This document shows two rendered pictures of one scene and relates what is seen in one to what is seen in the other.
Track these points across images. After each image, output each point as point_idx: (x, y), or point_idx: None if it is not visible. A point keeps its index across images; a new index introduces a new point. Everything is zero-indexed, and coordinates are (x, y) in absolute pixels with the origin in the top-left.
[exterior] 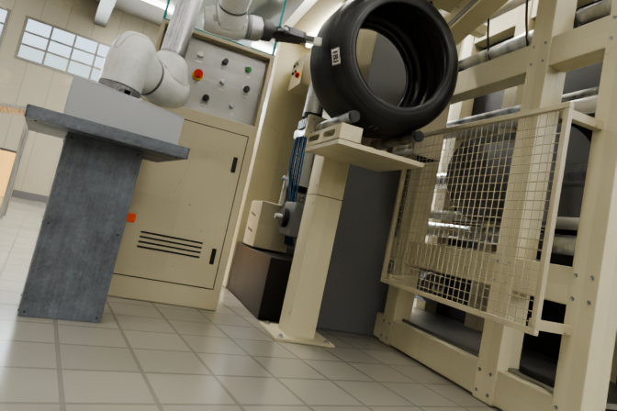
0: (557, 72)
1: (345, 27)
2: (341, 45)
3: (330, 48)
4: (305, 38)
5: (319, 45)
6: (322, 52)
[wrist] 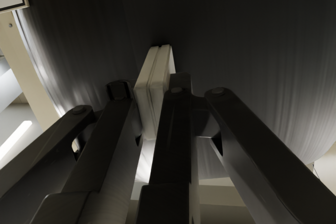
0: None
1: (46, 92)
2: (19, 23)
3: (35, 15)
4: (81, 106)
5: (156, 49)
6: (115, 0)
